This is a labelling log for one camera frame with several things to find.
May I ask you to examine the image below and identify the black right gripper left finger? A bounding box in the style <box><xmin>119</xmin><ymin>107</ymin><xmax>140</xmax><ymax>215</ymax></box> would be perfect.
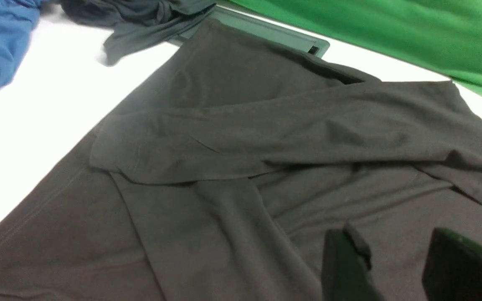
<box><xmin>321</xmin><ymin>224</ymin><xmax>383</xmax><ymax>301</ymax></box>

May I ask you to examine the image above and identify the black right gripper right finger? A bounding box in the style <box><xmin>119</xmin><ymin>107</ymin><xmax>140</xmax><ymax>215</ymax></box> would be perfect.
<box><xmin>421</xmin><ymin>227</ymin><xmax>482</xmax><ymax>301</ymax></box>

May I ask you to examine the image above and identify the dark gray long-sleeve shirt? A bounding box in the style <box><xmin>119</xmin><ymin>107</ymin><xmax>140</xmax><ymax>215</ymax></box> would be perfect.
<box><xmin>0</xmin><ymin>21</ymin><xmax>482</xmax><ymax>301</ymax></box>

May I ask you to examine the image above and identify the green backdrop cloth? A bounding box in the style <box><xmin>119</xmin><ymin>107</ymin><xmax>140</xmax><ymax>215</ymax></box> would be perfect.
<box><xmin>235</xmin><ymin>0</ymin><xmax>482</xmax><ymax>95</ymax></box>

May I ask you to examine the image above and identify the dark teal crumpled garment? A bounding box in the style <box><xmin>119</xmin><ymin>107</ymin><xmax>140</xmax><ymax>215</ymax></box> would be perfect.
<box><xmin>59</xmin><ymin>0</ymin><xmax>216</xmax><ymax>66</ymax></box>

